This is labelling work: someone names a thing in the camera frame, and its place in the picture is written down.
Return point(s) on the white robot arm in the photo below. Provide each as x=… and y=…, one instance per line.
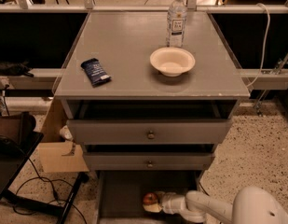
x=251, y=205

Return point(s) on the red apple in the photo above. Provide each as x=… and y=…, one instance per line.
x=150, y=198

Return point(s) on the grey top drawer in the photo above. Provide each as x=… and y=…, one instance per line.
x=149, y=132

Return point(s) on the grey drawer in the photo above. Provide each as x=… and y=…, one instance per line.
x=149, y=132
x=120, y=195
x=148, y=161

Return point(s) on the grey middle drawer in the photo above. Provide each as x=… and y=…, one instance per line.
x=148, y=161

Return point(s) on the grey bottom drawer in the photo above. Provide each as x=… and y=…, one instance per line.
x=120, y=195

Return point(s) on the black chair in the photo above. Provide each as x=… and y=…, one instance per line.
x=18, y=141

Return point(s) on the cardboard box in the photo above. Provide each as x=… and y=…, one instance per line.
x=57, y=151

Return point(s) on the white paper bowl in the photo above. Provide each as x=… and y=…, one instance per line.
x=172, y=62

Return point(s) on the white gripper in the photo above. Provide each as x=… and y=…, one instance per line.
x=169, y=202

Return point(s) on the dark blue snack packet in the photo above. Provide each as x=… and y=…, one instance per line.
x=95, y=72

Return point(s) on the clear plastic water bottle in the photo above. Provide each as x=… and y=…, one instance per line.
x=176, y=19

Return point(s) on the grey drawer cabinet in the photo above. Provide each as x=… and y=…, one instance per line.
x=123, y=43

